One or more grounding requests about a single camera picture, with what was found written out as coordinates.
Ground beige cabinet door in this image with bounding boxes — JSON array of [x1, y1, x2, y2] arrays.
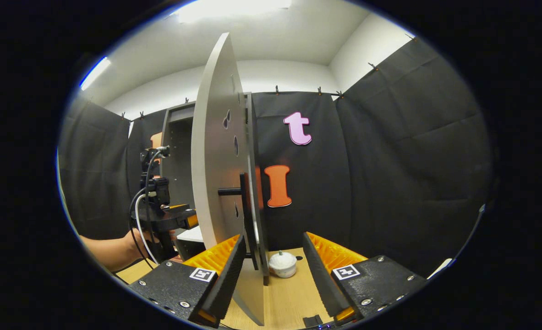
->
[[192, 32, 271, 327]]

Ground white left gripper cable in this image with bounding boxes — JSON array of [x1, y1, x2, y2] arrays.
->
[[135, 192, 159, 265]]

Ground black cabinet door handle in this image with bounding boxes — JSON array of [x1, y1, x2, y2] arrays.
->
[[218, 173, 260, 271]]

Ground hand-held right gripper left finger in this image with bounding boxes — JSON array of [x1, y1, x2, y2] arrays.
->
[[129, 235, 247, 328]]

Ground white lidded ceramic jar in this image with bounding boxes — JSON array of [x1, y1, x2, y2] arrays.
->
[[269, 250, 298, 279]]

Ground black cable with white plug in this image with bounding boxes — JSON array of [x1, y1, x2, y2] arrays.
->
[[427, 204, 487, 280]]

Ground black backdrop cloth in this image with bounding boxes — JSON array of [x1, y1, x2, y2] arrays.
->
[[58, 37, 493, 278]]

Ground white cabinet shelf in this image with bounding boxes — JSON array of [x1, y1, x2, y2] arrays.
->
[[176, 225, 206, 243]]

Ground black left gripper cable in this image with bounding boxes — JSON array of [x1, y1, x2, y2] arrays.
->
[[129, 149, 170, 271]]

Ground grey cabinet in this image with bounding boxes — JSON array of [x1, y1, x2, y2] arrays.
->
[[160, 92, 271, 286]]

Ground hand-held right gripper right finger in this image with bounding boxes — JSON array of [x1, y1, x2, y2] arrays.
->
[[302, 231, 427, 326]]

